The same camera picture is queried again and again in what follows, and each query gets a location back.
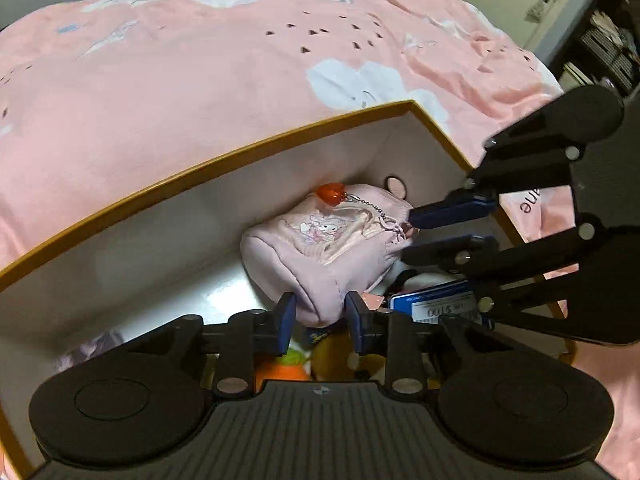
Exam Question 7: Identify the white dog plush black ears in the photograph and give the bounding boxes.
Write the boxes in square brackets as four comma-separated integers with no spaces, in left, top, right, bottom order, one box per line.
[374,262,451,296]

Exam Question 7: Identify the white door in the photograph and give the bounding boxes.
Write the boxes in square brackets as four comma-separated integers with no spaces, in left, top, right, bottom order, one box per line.
[450,0,618,76]

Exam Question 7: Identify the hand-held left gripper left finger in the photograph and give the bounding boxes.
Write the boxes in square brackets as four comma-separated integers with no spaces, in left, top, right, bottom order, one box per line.
[122,291,297,400]

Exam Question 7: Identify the pink padded pouch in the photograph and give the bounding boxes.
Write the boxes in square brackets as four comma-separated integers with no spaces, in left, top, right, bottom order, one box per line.
[240,184,416,328]

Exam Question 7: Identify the yellow cardboard box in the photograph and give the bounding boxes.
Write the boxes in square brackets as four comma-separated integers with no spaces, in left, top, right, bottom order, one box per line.
[0,100,581,480]

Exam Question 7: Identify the yellow plush toy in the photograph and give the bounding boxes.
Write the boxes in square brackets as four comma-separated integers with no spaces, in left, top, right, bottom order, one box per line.
[309,327,362,383]

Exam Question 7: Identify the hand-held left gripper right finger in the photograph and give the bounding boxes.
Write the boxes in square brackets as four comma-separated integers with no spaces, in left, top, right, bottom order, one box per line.
[346,291,506,399]

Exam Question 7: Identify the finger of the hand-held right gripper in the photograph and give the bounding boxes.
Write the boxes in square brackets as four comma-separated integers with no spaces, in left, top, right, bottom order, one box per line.
[402,215,607,333]
[407,107,581,228]

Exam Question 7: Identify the orange carrot plush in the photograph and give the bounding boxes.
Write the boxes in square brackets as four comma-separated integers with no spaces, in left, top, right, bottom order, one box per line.
[270,347,313,382]

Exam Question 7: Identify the orange heart charm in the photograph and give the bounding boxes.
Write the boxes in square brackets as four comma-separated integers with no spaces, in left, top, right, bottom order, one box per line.
[315,182,348,208]

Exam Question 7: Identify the dark storage shelf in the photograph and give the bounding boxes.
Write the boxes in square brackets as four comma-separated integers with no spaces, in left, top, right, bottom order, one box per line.
[555,0,640,103]

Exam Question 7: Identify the blue Ocean Park tag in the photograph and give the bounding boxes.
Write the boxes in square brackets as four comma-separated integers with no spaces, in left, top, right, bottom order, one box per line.
[389,280,483,326]

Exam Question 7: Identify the pink printed blanket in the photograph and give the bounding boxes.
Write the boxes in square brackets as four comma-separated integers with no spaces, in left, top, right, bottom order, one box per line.
[0,0,640,480]

